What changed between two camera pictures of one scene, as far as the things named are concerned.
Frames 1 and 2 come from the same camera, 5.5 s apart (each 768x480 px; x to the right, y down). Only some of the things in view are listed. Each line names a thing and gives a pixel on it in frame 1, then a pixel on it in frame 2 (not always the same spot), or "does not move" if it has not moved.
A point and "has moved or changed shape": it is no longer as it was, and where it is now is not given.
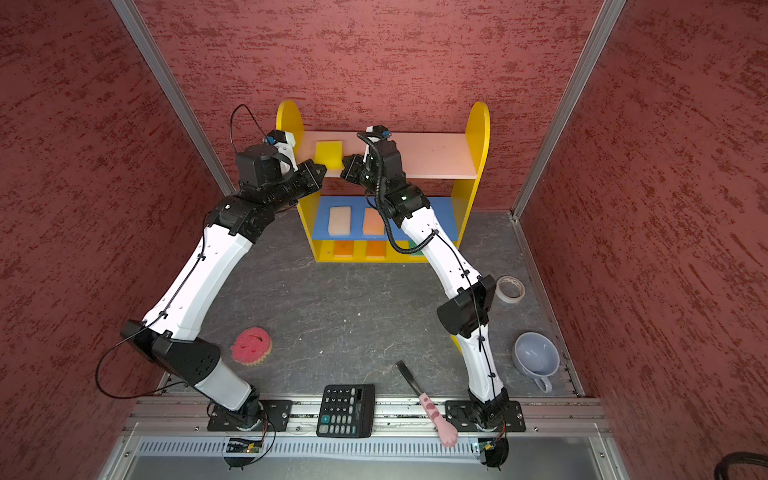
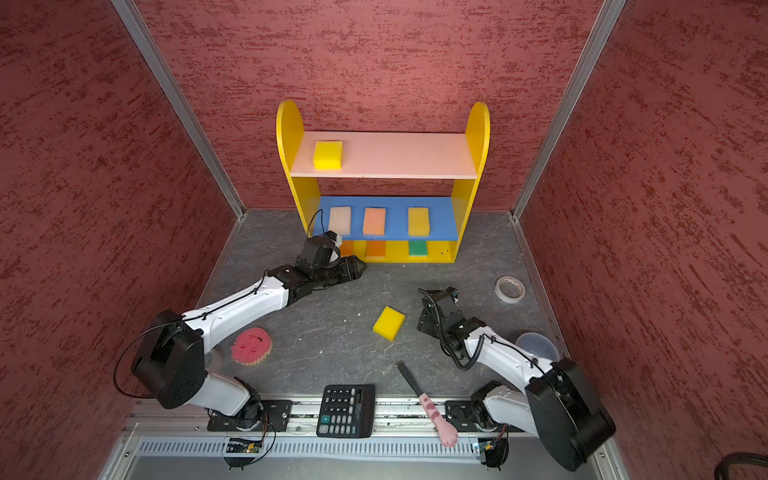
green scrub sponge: x=417 y=253 does not move
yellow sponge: x=329 y=153 does not move
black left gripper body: x=293 y=185 -> x=340 y=272
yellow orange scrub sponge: x=343 y=248 does not move
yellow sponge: x=456 y=343 has moved or changed shape
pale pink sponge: x=339 y=222 does not move
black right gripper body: x=367 y=173 -> x=431 y=326
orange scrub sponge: x=376 y=249 does not move
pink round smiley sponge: x=252 y=346 does not move
